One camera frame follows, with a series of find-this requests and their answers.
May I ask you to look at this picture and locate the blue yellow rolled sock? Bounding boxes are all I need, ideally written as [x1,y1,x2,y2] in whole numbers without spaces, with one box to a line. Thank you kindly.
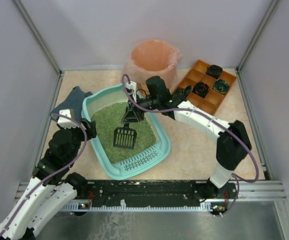
[212,79,230,95]

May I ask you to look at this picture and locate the dark green rolled sock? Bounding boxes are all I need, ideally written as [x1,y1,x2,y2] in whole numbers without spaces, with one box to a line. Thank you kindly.
[174,85,192,101]

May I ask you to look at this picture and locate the white slotted cable duct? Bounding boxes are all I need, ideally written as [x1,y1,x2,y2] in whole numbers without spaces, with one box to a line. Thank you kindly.
[59,199,232,212]

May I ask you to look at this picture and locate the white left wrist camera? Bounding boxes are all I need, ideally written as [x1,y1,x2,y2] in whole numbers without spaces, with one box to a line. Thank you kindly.
[56,109,79,129]

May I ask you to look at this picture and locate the black slotted litter scoop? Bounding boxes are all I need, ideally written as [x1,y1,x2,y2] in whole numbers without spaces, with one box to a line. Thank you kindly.
[113,123,137,150]

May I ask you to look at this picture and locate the aluminium frame rail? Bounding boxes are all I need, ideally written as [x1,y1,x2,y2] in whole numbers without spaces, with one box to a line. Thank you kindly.
[14,180,285,201]

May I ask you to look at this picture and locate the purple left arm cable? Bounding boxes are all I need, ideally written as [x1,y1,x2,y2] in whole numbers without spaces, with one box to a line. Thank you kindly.
[0,113,88,240]

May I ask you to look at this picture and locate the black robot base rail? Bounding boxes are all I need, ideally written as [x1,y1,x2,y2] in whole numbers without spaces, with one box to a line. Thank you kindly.
[63,180,239,216]

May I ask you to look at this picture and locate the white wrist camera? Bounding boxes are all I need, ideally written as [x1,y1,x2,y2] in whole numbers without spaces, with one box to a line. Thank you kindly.
[56,109,79,129]
[125,81,137,102]

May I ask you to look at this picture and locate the green cat litter pellets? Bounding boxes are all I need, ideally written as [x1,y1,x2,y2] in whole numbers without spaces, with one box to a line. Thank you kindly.
[91,102,157,164]

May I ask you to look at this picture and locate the orange bin with plastic liner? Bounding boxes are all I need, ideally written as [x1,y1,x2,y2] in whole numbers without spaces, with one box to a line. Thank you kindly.
[122,39,183,89]

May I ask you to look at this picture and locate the folded dark grey cloth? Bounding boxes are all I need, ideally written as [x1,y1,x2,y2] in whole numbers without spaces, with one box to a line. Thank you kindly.
[50,86,93,123]

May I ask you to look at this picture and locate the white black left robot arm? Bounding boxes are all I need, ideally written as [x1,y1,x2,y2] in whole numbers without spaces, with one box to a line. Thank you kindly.
[0,118,97,240]

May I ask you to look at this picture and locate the teal plastic litter box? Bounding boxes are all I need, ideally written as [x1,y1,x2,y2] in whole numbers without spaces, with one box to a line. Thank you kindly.
[81,84,171,180]

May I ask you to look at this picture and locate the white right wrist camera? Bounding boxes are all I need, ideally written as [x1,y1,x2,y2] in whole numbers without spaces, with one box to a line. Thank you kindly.
[125,81,137,102]

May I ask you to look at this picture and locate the black orange rolled sock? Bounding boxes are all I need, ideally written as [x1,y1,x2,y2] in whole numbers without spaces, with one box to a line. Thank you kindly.
[192,82,210,98]

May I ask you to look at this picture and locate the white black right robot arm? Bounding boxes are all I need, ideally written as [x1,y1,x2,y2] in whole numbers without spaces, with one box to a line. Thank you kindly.
[121,73,252,189]

